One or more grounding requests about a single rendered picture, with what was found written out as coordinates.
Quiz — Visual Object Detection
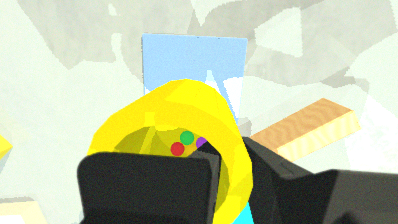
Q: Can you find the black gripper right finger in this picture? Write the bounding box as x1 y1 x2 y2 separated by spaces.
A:
242 136 398 224

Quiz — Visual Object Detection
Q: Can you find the red marble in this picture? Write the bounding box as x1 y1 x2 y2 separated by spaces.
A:
171 142 185 156

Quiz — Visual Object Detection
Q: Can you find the green marble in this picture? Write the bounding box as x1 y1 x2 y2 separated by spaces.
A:
180 131 194 145

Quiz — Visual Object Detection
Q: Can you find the purple marble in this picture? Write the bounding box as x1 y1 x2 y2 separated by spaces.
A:
196 137 208 148

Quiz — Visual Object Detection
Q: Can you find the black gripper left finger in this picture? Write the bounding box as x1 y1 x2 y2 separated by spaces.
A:
77 141 222 224

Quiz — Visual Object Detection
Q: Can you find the yellow cup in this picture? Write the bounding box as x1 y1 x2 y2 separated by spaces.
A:
86 79 253 224

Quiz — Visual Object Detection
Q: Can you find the yellow rectangular block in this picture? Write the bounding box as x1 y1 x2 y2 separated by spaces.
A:
0 136 13 159

